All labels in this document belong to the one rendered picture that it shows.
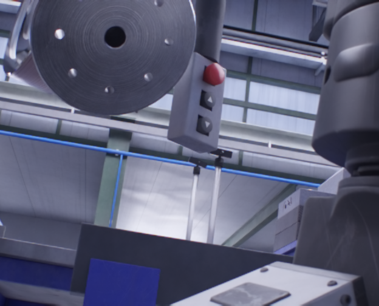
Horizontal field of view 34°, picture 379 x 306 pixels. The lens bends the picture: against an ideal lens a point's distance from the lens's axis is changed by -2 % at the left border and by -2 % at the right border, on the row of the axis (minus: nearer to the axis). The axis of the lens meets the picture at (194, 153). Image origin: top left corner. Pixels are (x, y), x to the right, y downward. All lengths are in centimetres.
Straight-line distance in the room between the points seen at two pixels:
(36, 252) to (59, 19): 98
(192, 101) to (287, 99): 838
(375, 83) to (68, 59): 60
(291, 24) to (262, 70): 93
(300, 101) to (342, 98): 909
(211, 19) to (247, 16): 866
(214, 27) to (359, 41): 73
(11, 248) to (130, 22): 99
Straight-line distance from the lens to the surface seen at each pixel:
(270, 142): 800
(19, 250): 165
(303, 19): 984
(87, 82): 78
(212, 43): 91
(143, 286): 128
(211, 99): 88
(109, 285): 127
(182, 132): 84
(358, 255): 20
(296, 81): 930
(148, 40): 77
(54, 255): 164
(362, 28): 20
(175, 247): 131
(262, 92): 917
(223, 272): 132
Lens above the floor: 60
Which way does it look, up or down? 19 degrees up
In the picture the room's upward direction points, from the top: 7 degrees clockwise
